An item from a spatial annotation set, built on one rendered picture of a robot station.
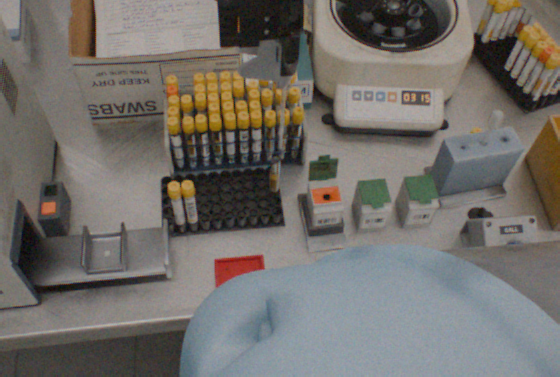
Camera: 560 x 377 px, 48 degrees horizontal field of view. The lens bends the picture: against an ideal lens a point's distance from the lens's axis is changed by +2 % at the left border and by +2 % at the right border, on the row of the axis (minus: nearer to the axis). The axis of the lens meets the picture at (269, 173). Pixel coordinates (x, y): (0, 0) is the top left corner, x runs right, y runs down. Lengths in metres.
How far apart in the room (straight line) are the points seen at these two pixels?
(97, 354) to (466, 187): 1.15
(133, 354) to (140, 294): 0.91
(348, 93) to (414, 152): 0.14
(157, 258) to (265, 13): 0.38
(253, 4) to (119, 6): 0.55
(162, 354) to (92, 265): 0.93
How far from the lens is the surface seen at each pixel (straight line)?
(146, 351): 1.77
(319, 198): 0.83
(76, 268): 0.85
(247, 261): 0.87
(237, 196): 0.90
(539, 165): 1.01
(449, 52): 0.99
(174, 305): 0.85
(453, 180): 0.92
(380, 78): 0.98
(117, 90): 0.96
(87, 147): 1.01
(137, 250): 0.85
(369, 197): 0.86
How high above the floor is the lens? 1.66
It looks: 56 degrees down
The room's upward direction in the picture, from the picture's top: 2 degrees clockwise
